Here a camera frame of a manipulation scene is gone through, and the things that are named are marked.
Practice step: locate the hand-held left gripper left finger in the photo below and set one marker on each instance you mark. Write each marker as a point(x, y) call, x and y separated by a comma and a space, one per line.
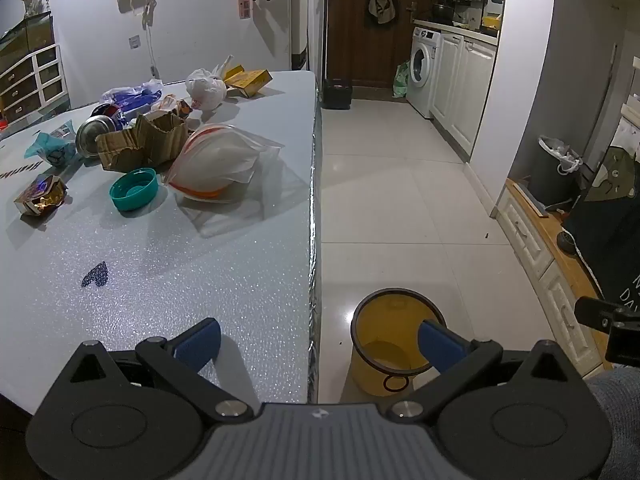
point(200, 342)

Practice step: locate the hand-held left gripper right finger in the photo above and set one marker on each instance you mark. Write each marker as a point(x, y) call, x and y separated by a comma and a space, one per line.
point(440, 345)

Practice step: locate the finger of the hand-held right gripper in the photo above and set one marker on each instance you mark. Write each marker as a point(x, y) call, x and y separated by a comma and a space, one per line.
point(592, 310)

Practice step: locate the yellow plastic bin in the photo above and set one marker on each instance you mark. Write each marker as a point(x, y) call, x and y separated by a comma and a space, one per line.
point(380, 320)

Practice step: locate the teal plastic lid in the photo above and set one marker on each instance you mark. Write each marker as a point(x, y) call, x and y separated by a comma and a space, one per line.
point(134, 191)

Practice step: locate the blue soda can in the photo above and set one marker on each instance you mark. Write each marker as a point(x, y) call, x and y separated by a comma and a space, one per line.
point(92, 135)

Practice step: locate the orange and white paper wrapper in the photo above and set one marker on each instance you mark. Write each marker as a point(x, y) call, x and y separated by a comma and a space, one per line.
point(167, 105)

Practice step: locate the blue plastic bag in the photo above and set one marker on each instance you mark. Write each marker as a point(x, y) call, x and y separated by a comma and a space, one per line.
point(132, 97)

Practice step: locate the grey trash can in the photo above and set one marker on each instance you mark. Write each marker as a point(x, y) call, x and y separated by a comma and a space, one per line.
point(550, 180)

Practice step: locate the low white drawer unit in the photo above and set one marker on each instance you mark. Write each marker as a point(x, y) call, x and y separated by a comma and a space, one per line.
point(535, 255)

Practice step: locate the person's grey clothing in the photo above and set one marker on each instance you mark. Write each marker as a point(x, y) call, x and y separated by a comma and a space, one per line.
point(617, 420)

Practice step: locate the dark printed cloth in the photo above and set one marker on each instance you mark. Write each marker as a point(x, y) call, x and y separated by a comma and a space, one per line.
point(610, 220)

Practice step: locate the clear zip bag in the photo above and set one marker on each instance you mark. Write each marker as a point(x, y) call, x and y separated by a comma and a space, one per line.
point(215, 160)

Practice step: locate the torn brown cardboard piece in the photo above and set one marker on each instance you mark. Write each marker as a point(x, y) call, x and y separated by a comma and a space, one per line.
point(155, 140)

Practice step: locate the gold snack wrapper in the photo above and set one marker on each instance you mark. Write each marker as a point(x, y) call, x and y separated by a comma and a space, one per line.
point(40, 195)

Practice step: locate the teal tissue packet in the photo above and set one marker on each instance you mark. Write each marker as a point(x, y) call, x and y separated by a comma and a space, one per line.
point(52, 147)

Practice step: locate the white plastic bag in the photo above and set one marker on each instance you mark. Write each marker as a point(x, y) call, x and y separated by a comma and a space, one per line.
point(205, 90)

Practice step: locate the yellow cardboard box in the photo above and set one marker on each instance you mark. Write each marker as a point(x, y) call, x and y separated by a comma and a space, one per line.
point(247, 80)

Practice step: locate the green plastic bag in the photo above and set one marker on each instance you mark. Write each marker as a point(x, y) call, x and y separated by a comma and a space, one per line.
point(401, 80)

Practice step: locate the small black bin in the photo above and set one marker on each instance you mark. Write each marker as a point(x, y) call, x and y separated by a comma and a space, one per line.
point(337, 94)

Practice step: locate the white washing machine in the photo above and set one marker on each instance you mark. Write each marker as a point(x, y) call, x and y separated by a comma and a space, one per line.
point(422, 70)

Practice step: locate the white chest of drawers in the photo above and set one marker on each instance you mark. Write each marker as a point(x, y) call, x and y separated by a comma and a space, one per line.
point(30, 85)

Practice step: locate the black cooking pot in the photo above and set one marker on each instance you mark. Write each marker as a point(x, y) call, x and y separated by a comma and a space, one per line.
point(442, 12)

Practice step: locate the pink hanging tag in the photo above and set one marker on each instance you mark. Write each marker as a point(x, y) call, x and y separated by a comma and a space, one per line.
point(245, 7)

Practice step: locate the glass tank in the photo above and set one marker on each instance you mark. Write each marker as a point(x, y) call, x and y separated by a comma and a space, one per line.
point(30, 35)

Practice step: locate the wall socket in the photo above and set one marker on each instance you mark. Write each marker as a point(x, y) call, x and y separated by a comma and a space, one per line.
point(134, 42)

